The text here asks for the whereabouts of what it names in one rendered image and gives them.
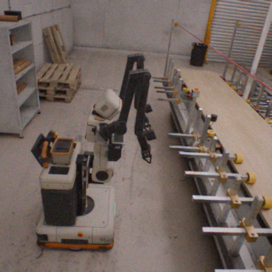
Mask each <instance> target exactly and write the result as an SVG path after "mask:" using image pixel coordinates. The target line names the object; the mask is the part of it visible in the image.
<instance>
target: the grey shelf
mask: <svg viewBox="0 0 272 272"><path fill-rule="evenodd" d="M29 26H30V27H29ZM9 31H10V33H11V35H14V36H15V38H16V39H15V41H12V43H13V45H12V46H11V44H10V37H9ZM30 36H31V37H30ZM5 38H6V40H5ZM33 40H34V39H33V29H32V20H28V19H24V20H21V21H19V22H8V21H0V132H1V133H19V134H20V138H23V129H24V128H25V126H26V124H27V123H28V122H29V121H30V120H31V119H32V118H33V116H34V115H35V113H36V111H38V114H40V113H41V112H40V108H39V98H38V95H39V93H38V82H37V76H36V66H35V64H36V61H35V51H34V45H33ZM32 56H33V57H32ZM15 59H18V60H19V61H20V60H22V59H26V60H29V61H30V62H31V65H29V66H28V67H26V68H25V69H24V70H22V71H21V72H20V73H18V74H16V75H15V74H14V66H13V60H15ZM33 67H34V68H33ZM33 71H34V72H33ZM10 73H11V75H10ZM34 76H35V77H34ZM16 82H17V83H19V85H21V84H22V83H27V87H26V88H25V89H24V90H23V91H22V92H20V93H19V94H18V93H17V89H16ZM12 88H13V89H12ZM13 94H14V96H13ZM36 96H37V98H36ZM14 98H15V99H14Z"/></svg>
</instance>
